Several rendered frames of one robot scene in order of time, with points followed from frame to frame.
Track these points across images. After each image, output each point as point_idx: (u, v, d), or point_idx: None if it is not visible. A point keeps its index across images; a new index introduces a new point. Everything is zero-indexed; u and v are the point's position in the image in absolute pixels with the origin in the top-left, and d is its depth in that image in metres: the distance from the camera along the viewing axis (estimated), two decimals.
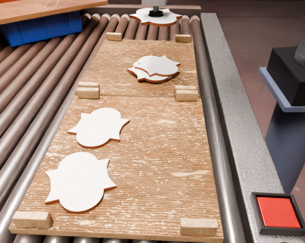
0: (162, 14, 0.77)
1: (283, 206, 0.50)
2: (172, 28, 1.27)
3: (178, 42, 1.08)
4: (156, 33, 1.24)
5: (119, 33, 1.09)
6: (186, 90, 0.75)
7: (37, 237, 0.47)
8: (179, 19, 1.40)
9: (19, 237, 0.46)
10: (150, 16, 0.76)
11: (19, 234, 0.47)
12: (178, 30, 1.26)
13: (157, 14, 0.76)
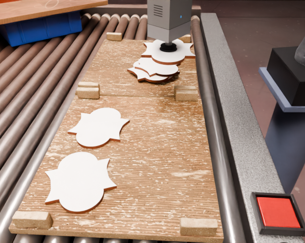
0: (174, 49, 0.67)
1: (283, 206, 0.50)
2: None
3: None
4: None
5: (119, 33, 1.09)
6: (186, 90, 0.75)
7: (37, 237, 0.47)
8: None
9: (19, 237, 0.46)
10: (160, 49, 0.68)
11: (19, 234, 0.47)
12: None
13: (167, 48, 0.67)
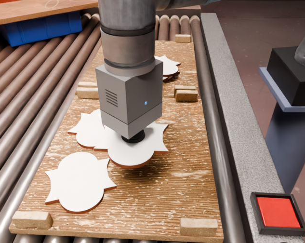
0: (140, 138, 0.49)
1: (283, 206, 0.50)
2: (172, 28, 1.27)
3: (178, 42, 1.08)
4: (156, 33, 1.24)
5: None
6: (186, 90, 0.75)
7: (37, 237, 0.47)
8: (179, 19, 1.40)
9: (19, 237, 0.46)
10: (121, 137, 0.50)
11: (19, 234, 0.47)
12: (178, 30, 1.26)
13: (131, 137, 0.49)
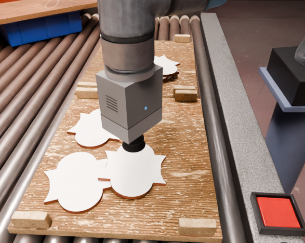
0: (140, 147, 0.50)
1: (283, 206, 0.50)
2: (171, 28, 1.27)
3: (178, 42, 1.08)
4: (156, 33, 1.24)
5: None
6: (185, 90, 0.75)
7: (36, 237, 0.47)
8: (179, 18, 1.39)
9: (19, 237, 0.46)
10: (122, 146, 0.51)
11: (18, 234, 0.47)
12: (178, 29, 1.26)
13: (132, 146, 0.50)
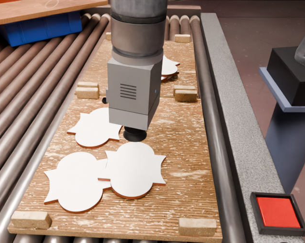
0: (144, 135, 0.50)
1: (283, 206, 0.50)
2: (171, 28, 1.27)
3: (178, 42, 1.08)
4: None
5: None
6: (185, 90, 0.75)
7: (36, 237, 0.47)
8: (179, 18, 1.39)
9: (19, 237, 0.46)
10: (125, 138, 0.49)
11: (18, 234, 0.47)
12: (178, 29, 1.26)
13: (137, 136, 0.49)
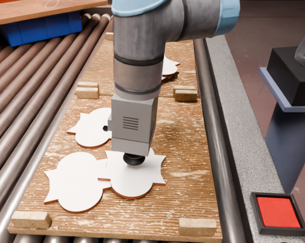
0: (143, 157, 0.53)
1: (283, 206, 0.50)
2: None
3: (178, 42, 1.08)
4: None
5: None
6: (185, 90, 0.75)
7: (36, 237, 0.47)
8: None
9: (19, 237, 0.46)
10: (125, 162, 0.52)
11: (18, 234, 0.47)
12: None
13: (136, 159, 0.52)
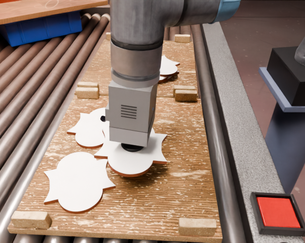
0: None
1: (283, 206, 0.50)
2: (171, 28, 1.27)
3: (178, 42, 1.08)
4: None
5: None
6: (185, 90, 0.75)
7: (36, 237, 0.47)
8: None
9: (19, 237, 0.46)
10: (124, 148, 0.50)
11: (18, 234, 0.47)
12: (178, 29, 1.26)
13: (135, 145, 0.50)
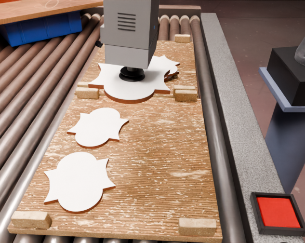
0: (143, 75, 0.46)
1: (283, 206, 0.50)
2: (171, 28, 1.27)
3: (178, 42, 1.08)
4: None
5: None
6: (185, 90, 0.75)
7: (36, 237, 0.47)
8: (179, 18, 1.39)
9: (19, 237, 0.46)
10: (122, 79, 0.45)
11: (18, 234, 0.47)
12: (178, 29, 1.26)
13: (134, 75, 0.45)
